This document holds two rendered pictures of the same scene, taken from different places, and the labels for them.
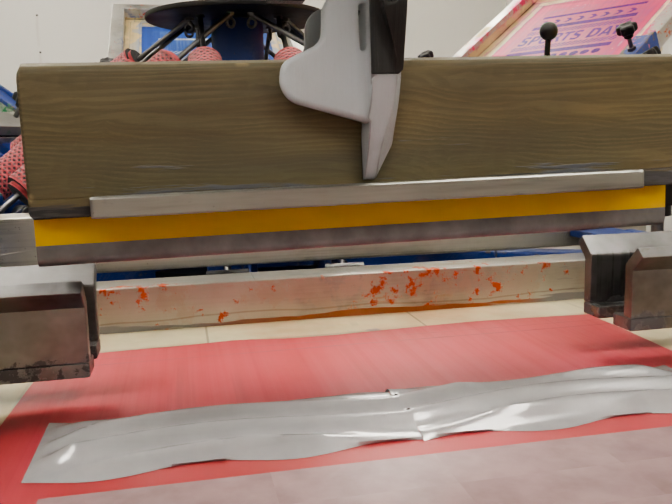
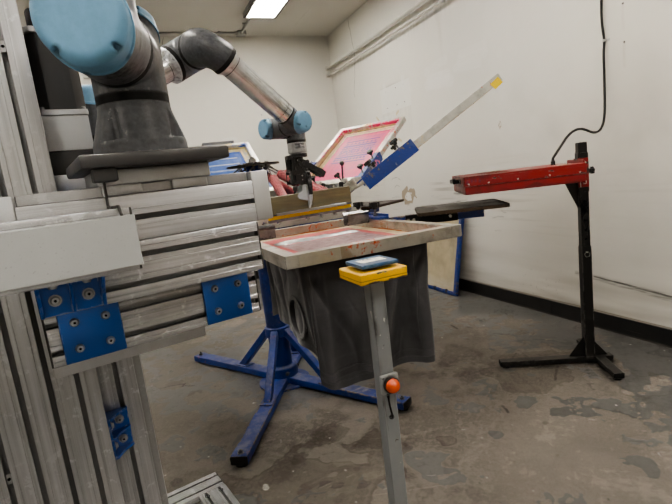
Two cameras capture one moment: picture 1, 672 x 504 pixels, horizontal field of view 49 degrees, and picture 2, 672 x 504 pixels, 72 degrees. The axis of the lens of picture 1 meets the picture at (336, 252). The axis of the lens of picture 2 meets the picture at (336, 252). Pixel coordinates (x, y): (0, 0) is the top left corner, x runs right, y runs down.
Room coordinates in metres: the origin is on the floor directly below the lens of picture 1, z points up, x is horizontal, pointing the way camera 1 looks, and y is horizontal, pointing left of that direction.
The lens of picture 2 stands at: (-1.46, 0.22, 1.19)
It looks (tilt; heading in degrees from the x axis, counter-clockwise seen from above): 9 degrees down; 350
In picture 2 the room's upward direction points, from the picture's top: 7 degrees counter-clockwise
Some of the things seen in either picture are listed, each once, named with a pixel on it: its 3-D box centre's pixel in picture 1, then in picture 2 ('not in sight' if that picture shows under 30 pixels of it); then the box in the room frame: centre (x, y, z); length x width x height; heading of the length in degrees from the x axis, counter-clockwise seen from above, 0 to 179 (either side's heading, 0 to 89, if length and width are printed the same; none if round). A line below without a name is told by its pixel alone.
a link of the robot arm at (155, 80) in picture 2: not in sight; (123, 54); (-0.60, 0.38, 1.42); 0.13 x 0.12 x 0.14; 177
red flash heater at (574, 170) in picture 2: not in sight; (516, 178); (0.82, -1.19, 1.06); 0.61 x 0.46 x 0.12; 72
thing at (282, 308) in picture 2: not in sight; (294, 297); (0.14, 0.11, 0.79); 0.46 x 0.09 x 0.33; 12
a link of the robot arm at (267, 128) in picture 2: not in sight; (276, 128); (0.33, 0.07, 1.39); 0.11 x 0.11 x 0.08; 33
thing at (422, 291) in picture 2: not in sight; (373, 314); (-0.05, -0.12, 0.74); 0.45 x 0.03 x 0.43; 102
